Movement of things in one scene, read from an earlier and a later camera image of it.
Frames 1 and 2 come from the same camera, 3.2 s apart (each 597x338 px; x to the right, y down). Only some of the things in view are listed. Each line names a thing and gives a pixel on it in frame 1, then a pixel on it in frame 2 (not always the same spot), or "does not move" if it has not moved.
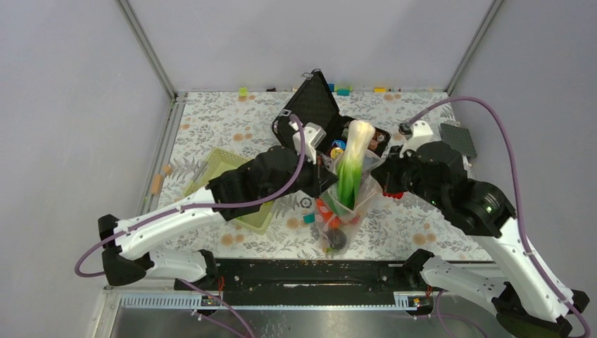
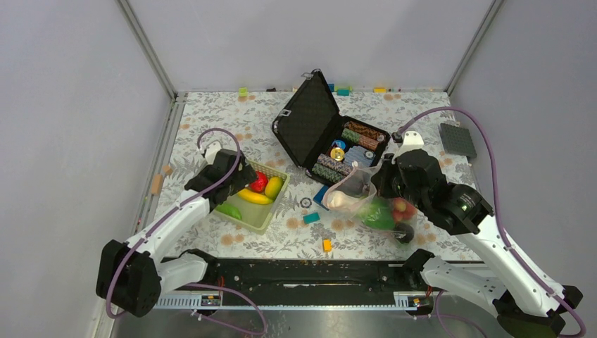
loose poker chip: [305, 202] does not move
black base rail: [318, 277] does not move
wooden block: [156, 184] does not move
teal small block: [309, 218] does not move
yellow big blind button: [336, 152] does not move
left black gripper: [321, 177] to [246, 176]
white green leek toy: [361, 132] to [377, 213]
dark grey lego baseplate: [459, 138] does not move
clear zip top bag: [341, 205] to [353, 191]
